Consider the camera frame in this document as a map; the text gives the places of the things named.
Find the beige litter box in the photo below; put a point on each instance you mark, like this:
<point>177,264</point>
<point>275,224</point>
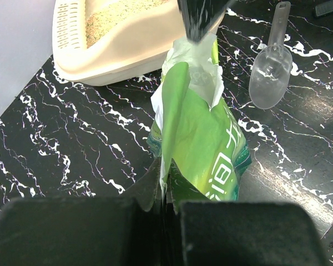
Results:
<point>104,42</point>

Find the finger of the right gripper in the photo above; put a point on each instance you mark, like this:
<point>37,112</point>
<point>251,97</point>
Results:
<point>200,15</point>

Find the clear plastic scoop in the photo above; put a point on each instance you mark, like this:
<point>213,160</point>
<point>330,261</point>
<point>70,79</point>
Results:
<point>272,66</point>

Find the green litter bag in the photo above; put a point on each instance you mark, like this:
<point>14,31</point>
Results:
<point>194,128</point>

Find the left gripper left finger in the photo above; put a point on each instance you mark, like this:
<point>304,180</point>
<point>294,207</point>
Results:
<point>121,230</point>

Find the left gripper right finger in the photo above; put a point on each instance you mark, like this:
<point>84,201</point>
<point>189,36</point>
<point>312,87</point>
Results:
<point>204,232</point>

